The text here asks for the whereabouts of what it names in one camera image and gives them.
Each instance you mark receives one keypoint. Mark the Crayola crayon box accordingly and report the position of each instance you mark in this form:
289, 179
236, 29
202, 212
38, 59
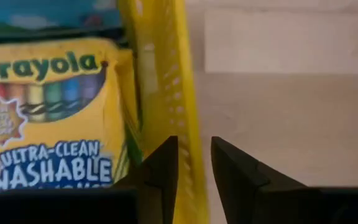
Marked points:
57, 124
42, 15

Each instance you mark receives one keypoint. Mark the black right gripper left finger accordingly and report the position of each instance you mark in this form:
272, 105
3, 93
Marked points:
160, 174

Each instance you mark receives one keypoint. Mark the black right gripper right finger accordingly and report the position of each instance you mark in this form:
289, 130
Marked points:
238, 180

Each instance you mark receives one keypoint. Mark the yellow plastic basket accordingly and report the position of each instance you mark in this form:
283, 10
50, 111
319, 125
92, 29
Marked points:
166, 77

